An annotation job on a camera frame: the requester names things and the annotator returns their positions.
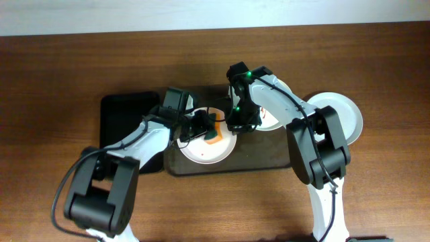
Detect white plate front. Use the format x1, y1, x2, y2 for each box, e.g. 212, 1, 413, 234
307, 92, 363, 145

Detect white plate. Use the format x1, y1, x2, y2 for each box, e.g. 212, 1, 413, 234
228, 89, 282, 131
176, 122, 237, 165
307, 92, 363, 145

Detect black plastic tray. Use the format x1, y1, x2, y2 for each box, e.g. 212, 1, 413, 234
99, 91, 165, 175

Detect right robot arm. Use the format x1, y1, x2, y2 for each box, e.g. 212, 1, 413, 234
226, 62, 351, 241

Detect brown serving tray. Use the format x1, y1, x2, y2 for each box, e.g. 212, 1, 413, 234
163, 83, 294, 177

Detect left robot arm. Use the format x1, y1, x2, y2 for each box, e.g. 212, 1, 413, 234
63, 88, 204, 241

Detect green orange sponge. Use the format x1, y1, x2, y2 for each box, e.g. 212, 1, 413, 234
204, 112, 222, 145

